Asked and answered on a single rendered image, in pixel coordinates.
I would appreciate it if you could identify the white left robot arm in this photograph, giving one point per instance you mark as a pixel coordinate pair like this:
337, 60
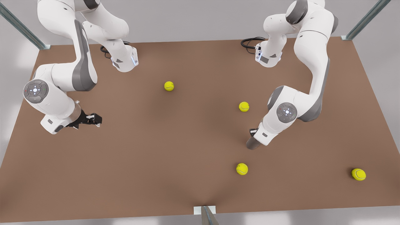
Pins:
312, 50

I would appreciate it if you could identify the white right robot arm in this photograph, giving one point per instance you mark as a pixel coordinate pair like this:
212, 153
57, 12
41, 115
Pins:
59, 75

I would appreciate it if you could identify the yellow tennis ball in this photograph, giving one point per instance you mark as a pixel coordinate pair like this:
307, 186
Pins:
244, 106
242, 168
358, 174
169, 86

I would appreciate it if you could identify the silver frame post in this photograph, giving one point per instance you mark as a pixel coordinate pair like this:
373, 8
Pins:
207, 215
365, 20
22, 28

